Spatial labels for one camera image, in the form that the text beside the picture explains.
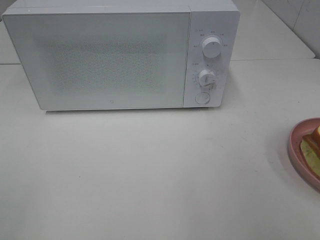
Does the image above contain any white microwave oven body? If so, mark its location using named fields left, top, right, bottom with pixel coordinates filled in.
left=1, top=0, right=240, bottom=110

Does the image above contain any white bread sandwich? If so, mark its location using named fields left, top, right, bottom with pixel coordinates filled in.
left=300, top=126, right=320, bottom=179

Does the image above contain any lower white timer knob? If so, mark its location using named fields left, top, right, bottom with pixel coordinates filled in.
left=198, top=69, right=217, bottom=88

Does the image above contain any pink round plate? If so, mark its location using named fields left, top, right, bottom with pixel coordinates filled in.
left=287, top=117, right=320, bottom=192

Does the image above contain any round white door button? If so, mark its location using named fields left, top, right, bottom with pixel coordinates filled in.
left=195, top=92, right=210, bottom=105

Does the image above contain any white microwave door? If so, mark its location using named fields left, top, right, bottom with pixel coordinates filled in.
left=3, top=12, right=190, bottom=111

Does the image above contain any upper white power knob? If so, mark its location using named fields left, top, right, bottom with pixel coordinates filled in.
left=201, top=36, right=222, bottom=59

